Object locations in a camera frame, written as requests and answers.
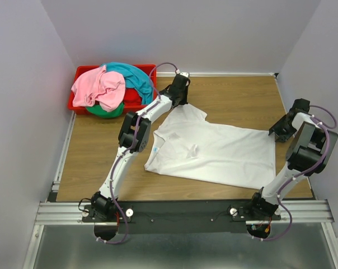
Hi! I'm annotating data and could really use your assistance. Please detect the white t shirt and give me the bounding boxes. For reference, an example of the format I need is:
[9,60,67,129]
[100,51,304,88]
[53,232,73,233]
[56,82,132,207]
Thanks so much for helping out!
[144,104,276,189]

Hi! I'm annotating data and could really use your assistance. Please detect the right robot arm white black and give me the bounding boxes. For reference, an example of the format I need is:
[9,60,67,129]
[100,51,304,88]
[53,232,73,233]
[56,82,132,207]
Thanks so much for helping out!
[248,99,338,217]

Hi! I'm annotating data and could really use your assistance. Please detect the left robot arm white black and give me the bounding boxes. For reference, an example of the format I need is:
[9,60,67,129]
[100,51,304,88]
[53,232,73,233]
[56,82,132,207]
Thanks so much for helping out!
[82,72,190,221]

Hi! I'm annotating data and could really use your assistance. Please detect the teal t shirt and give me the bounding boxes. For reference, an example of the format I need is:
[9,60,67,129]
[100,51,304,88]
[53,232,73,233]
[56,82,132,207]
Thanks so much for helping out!
[101,62,153,105]

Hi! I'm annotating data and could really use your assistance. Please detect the red t shirt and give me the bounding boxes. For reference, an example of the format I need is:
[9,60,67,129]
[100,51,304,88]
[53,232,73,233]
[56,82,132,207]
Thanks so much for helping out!
[123,88,142,106]

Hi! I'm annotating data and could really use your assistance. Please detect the pink t shirt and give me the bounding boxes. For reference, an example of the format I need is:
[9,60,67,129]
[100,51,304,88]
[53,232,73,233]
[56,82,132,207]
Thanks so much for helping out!
[71,66,126,112]

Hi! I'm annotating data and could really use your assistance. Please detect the green t shirt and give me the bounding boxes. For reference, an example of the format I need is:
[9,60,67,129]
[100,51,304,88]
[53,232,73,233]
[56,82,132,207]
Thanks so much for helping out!
[86,102,125,118]

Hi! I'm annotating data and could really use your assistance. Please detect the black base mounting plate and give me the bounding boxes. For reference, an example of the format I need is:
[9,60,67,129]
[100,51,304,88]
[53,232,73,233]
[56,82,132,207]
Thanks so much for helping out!
[82,198,281,242]

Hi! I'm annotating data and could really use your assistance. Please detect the aluminium frame rail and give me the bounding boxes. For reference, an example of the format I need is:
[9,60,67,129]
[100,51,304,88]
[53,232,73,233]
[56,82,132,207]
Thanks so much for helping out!
[22,112,336,269]

